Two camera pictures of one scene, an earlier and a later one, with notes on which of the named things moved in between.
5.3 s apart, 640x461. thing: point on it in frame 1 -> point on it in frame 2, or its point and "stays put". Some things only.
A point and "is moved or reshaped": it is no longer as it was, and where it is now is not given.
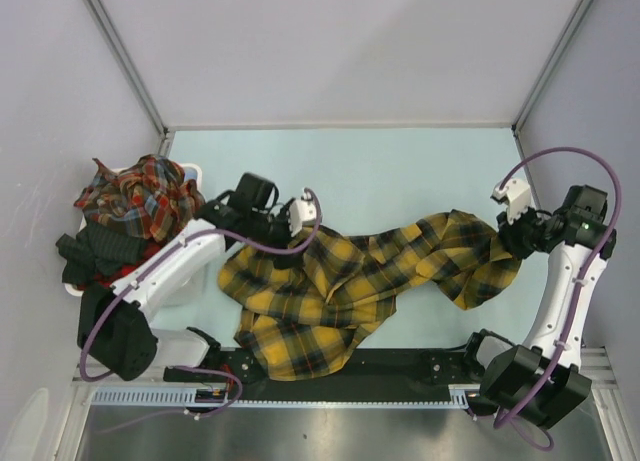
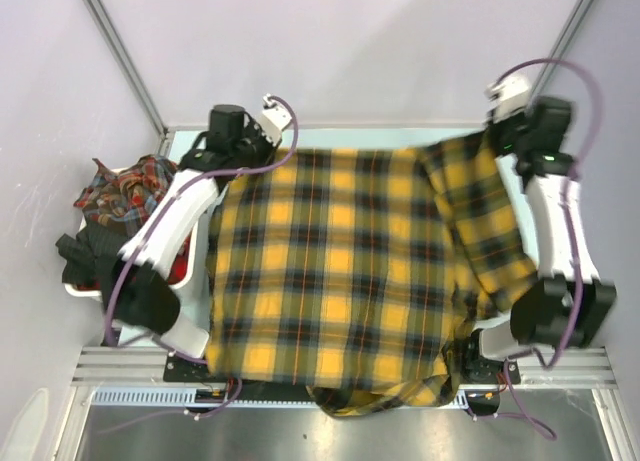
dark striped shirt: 96,250 stays put
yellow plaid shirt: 310,301 is moved or reshaped
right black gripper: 508,233 -> 494,130
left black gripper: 287,261 -> 269,149
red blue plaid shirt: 151,197 stays put
